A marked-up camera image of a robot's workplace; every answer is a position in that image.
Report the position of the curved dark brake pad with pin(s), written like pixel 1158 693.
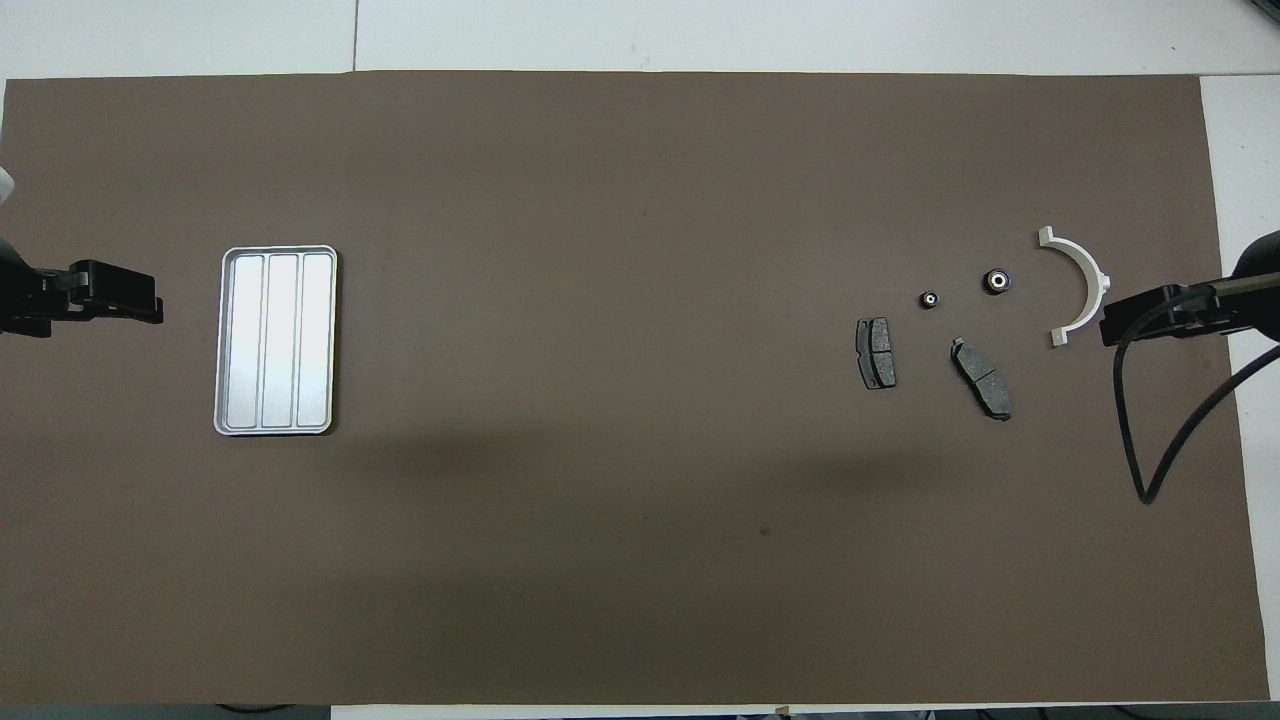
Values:
pixel 982 378

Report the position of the silver metal tray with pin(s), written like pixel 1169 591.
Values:
pixel 275 340

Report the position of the large black bearing gear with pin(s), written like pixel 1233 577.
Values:
pixel 997 281

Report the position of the brown table mat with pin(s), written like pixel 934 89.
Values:
pixel 640 200

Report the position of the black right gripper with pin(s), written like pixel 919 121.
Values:
pixel 1255 295

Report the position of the rectangular dark brake pad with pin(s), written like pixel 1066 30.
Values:
pixel 877 353

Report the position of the white semicircular plastic bracket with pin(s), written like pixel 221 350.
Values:
pixel 1046 237

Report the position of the small black bearing gear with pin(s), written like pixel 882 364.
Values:
pixel 929 299

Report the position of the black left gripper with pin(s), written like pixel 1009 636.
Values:
pixel 25 295

